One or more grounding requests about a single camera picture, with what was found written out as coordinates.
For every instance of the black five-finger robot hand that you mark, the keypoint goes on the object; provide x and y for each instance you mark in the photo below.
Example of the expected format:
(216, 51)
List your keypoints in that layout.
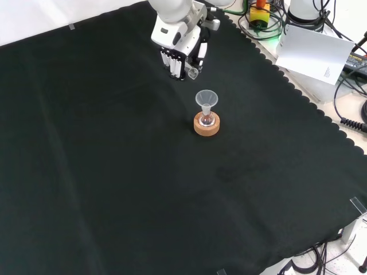
(183, 61)

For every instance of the clear graduated cylinder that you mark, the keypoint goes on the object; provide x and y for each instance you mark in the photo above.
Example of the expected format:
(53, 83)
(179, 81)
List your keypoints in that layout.
(192, 73)

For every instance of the clear plastic funnel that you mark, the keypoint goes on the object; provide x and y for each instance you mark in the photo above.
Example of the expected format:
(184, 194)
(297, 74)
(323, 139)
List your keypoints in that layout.
(207, 98)

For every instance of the round-bottom glass flask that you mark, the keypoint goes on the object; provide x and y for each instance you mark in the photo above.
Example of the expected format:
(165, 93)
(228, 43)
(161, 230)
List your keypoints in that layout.
(207, 120)

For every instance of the yellow stop button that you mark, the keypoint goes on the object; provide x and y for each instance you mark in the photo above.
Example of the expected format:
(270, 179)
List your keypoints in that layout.
(259, 15)

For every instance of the pale white board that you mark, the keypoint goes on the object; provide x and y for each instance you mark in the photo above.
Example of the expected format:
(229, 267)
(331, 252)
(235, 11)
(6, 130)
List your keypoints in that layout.
(312, 54)

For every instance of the black table cloth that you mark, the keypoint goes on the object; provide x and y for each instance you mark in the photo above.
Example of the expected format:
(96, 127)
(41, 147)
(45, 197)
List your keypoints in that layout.
(143, 186)

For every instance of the black power adapter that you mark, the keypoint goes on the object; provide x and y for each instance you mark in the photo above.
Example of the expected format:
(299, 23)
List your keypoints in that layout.
(357, 63)

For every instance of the clear tape strip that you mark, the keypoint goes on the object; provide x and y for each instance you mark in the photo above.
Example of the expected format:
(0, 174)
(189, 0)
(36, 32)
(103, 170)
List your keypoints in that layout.
(221, 271)
(359, 204)

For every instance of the black tripod foot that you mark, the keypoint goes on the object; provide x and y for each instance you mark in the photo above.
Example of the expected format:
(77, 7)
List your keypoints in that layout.
(363, 268)

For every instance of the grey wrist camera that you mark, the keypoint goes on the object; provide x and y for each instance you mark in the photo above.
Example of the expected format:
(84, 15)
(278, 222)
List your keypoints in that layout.
(212, 24)

